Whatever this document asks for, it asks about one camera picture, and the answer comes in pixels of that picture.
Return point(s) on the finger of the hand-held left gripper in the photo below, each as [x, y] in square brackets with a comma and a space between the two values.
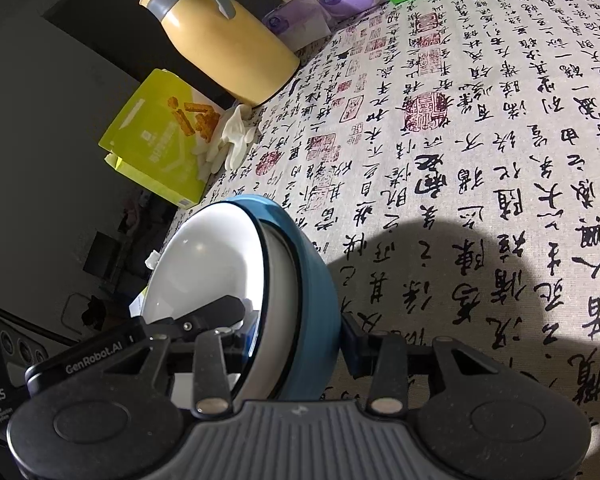
[195, 322]

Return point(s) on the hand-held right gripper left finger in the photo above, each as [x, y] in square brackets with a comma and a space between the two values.
[210, 360]

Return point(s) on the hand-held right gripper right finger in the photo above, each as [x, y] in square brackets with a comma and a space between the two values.
[355, 347]

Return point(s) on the blue bowl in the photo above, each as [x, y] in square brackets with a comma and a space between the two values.
[315, 310]

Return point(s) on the white bowl with dark rim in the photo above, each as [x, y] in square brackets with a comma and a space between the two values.
[205, 260]

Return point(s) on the yellow-green snack box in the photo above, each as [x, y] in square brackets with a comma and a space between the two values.
[150, 145]

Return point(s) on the white rubber glove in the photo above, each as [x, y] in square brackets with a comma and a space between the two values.
[232, 135]

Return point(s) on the calligraphy print tablecloth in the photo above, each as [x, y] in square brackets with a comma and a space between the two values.
[480, 160]

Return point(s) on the yellow thermos jug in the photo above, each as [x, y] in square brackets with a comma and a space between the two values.
[220, 45]

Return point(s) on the white paper tissue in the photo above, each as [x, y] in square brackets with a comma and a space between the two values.
[310, 32]

